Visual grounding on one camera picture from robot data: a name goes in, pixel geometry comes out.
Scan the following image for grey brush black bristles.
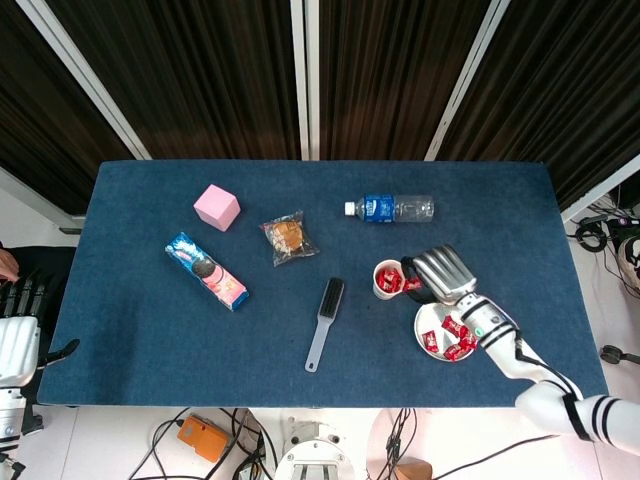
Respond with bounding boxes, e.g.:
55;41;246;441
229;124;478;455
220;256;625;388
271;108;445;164
304;277;346;374

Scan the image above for white paper cup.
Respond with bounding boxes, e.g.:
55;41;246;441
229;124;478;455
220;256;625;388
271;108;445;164
372;258;407;301

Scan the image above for silver metal plate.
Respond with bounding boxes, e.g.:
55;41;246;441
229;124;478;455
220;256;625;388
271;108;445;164
413;301;479;362

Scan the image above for black and white ball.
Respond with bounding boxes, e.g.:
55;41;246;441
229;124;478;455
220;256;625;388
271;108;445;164
617;234;640;289

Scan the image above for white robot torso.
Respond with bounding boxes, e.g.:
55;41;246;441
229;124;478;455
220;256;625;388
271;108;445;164
274;417;351;480

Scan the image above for white frame post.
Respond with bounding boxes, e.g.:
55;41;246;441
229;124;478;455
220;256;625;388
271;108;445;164
14;0;153;161
0;164;89;229
423;0;512;161
304;0;321;161
289;0;310;161
559;152;640;224

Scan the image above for bread in clear wrapper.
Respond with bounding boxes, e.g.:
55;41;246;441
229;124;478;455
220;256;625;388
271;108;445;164
258;210;320;268

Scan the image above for blue table cloth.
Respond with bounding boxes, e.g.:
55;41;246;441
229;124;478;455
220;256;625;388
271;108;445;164
36;159;610;409

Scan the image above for black electronic box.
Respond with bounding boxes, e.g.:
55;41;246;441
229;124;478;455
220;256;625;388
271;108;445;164
617;183;640;214

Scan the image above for dark brown curtain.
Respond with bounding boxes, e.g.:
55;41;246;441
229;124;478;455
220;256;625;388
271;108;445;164
434;0;640;211
0;0;134;216
318;0;494;161
44;0;303;161

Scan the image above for orange box device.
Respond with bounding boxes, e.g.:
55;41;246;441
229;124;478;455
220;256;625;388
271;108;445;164
176;413;231;464

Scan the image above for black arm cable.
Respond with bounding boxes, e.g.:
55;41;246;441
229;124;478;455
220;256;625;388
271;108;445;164
513;337;585;401

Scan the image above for person bare hand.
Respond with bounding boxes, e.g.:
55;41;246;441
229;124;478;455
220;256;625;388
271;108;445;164
0;247;21;282

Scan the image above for brown rounded object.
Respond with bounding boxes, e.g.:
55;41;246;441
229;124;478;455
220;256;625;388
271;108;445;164
394;457;434;480

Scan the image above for black stand foot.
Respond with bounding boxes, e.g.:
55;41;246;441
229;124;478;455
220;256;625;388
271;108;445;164
599;344;640;366

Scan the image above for black floor cable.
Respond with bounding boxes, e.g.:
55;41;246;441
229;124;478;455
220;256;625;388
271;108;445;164
432;432;559;479
383;407;419;480
219;407;276;480
130;407;194;480

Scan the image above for clear bottle blue label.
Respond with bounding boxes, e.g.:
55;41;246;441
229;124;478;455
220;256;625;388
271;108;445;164
343;193;435;225

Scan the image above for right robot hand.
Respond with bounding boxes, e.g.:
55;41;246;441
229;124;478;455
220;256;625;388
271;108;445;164
399;244;477;305

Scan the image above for blue Oreo cookie box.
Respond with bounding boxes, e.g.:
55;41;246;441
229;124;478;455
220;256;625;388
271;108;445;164
164;230;250;312

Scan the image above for black coiled cable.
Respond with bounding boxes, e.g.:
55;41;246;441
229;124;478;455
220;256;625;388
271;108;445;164
574;219;609;252

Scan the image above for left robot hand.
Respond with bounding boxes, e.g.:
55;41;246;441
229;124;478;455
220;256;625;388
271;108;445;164
0;272;81;387

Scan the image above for pink foam cube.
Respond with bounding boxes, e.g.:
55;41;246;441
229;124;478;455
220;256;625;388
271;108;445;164
192;183;242;232

